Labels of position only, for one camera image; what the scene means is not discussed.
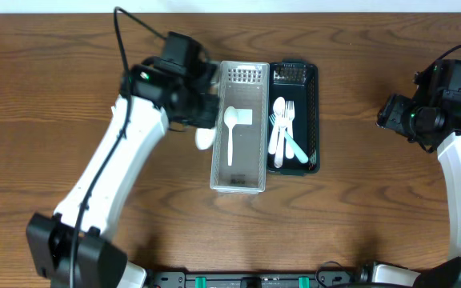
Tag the black plastic basket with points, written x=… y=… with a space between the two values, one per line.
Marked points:
x=297 y=81

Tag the pink plastic fork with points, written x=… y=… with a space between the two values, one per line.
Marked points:
x=279 y=154

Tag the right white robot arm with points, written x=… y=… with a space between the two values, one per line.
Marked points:
x=447 y=274

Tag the white spoon hidden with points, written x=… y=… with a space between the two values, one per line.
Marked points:
x=204 y=138

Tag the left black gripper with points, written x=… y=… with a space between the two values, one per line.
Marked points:
x=205 y=118

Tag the white spoon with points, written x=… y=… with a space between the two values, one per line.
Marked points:
x=230 y=119
x=278 y=109

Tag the clear plastic basket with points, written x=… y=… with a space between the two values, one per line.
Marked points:
x=243 y=85

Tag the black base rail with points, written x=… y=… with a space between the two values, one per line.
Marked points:
x=326 y=277

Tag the pale green plastic fork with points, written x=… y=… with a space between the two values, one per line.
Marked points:
x=299 y=153

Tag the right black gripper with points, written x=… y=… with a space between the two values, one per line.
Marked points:
x=390 y=114

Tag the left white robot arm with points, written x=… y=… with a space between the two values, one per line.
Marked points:
x=73 y=247

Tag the white plastic fork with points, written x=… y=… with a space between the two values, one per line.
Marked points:
x=290 y=108

